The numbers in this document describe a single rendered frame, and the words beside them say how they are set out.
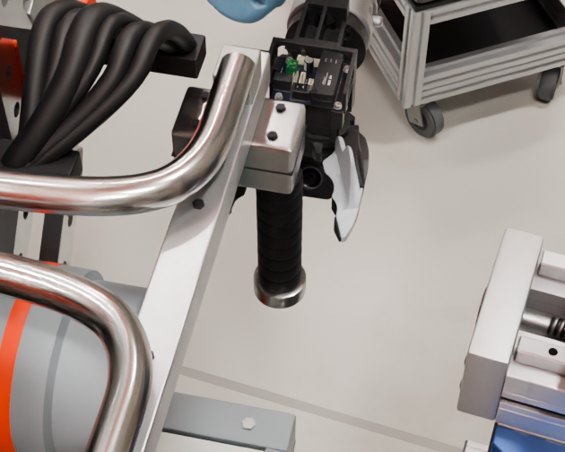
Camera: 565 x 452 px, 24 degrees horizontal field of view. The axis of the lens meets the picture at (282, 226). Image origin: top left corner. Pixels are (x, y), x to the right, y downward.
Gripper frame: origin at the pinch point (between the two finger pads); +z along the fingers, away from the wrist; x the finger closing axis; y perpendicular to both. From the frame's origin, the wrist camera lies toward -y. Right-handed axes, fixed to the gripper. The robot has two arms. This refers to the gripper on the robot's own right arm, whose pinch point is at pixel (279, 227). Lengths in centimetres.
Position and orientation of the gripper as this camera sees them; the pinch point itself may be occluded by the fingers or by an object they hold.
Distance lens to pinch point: 103.2
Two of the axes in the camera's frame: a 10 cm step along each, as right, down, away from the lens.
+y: 0.0, -6.2, -7.8
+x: 9.8, 1.6, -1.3
